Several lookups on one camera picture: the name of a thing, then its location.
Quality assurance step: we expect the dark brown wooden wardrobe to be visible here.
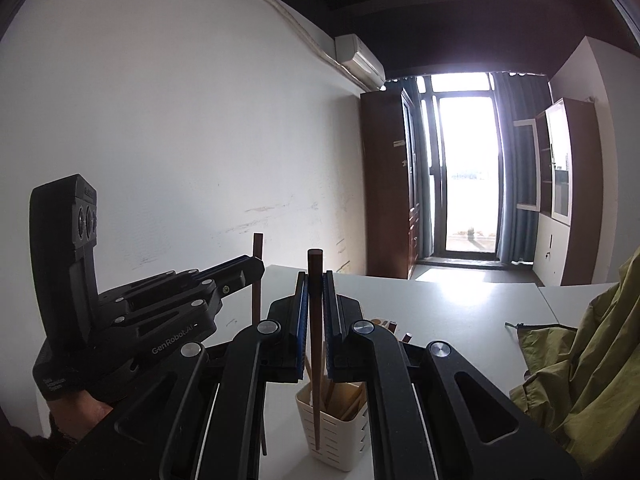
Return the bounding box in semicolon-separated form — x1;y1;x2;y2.
360;88;420;280

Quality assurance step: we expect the glass door cabinet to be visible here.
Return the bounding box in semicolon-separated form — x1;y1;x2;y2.
513;98;603;286

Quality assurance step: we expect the balcony glass door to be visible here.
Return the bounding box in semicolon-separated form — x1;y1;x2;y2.
416;73;502;262

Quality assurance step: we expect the dark blue curtain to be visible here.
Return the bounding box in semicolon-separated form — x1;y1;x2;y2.
492;72;552;264

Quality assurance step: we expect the white slotted utensil holder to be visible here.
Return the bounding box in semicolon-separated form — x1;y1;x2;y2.
294;316;402;474

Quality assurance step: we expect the white air conditioner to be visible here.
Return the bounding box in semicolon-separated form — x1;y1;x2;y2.
334;34;386;90

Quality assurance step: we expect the olive green jacket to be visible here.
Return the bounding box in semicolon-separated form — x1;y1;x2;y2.
510;254;639;474

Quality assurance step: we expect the person's left hand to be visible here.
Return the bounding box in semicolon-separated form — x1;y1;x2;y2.
47;390;112;441

